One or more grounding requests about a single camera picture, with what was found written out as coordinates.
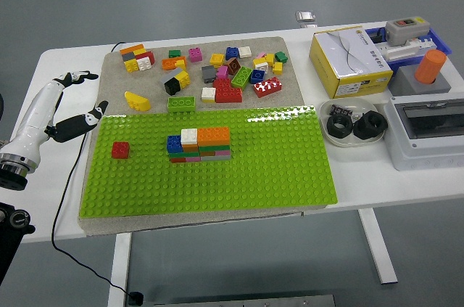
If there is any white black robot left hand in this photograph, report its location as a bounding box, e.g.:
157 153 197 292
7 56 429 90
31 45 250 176
0 70 109 165

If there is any red square brick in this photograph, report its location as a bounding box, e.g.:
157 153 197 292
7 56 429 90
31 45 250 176
111 141 131 160

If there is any white and orange brick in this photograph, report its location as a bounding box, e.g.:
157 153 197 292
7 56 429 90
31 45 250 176
180 128 199 146

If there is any yellow curved brick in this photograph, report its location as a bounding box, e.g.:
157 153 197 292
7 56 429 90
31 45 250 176
124 91 152 112

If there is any orange flat brick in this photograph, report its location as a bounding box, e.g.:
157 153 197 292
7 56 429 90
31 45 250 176
120 44 145 56

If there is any red toy brick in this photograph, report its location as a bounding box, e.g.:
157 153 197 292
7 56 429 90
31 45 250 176
136 49 156 64

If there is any grey sloped brick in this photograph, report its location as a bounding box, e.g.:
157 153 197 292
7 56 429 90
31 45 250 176
158 67 182 85

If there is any black toy brick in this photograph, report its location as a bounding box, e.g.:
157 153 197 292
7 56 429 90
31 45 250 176
163 78 182 97

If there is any orange toy brick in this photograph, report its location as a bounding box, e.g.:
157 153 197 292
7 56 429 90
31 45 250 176
161 56 182 71

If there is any lime three-stud brick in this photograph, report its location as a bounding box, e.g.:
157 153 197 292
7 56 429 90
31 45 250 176
167 97 196 114

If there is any yellow toy brick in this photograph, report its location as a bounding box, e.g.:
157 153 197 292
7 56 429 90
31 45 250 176
175 70 191 89

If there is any magenta toy brick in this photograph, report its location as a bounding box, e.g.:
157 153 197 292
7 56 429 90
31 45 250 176
188 46 204 64

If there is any large orange brick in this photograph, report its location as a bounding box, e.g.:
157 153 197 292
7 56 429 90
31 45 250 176
195 126 231 147

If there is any dark grey brick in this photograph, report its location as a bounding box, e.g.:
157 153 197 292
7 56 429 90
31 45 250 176
201 65 218 85

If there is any large red stepped brick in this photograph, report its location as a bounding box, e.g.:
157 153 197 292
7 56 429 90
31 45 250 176
212 78 244 104

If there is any lime long brick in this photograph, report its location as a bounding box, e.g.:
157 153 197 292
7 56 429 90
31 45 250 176
231 66 254 90

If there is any green studded baseplate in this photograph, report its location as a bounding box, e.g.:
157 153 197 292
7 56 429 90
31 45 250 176
78 105 339 219

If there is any red long brick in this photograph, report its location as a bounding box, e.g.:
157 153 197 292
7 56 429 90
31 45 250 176
252 77 283 99

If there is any white table leg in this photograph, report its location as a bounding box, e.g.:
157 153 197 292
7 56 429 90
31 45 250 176
107 232 133 307
357 208 399 285

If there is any grey-brown mat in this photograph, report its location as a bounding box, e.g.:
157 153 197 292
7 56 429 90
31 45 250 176
78 36 329 237

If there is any small purple circuit module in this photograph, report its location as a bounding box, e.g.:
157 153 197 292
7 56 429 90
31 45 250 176
328 103 353 118

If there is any yellow white cardboard box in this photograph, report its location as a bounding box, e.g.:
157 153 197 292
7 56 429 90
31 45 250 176
308 25 394 100

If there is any white dish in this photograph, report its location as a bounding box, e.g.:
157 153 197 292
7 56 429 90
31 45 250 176
318 99 387 149

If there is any large black hex nut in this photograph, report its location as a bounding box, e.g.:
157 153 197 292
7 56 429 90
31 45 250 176
352 110 388 141

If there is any white electrical component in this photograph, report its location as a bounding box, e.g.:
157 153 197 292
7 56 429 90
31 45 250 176
375 36 438 65

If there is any grey block base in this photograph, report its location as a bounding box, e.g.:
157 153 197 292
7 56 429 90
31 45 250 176
386 65 452 97

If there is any orange cylinder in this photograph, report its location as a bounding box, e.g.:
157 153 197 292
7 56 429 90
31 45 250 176
414 49 447 86

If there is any blue plastic tray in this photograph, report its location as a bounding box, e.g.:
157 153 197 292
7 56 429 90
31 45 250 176
364 26 453 73

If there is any thin black cable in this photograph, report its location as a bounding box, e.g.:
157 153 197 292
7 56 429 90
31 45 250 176
51 41 131 294

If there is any silver metal bracket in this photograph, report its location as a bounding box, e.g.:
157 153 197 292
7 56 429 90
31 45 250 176
294 11 320 28

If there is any grey electrical enclosure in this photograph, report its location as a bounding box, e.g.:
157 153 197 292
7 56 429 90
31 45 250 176
383 91 464 173

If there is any grey switch box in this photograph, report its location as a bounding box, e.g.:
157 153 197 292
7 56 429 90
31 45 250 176
384 15 431 48

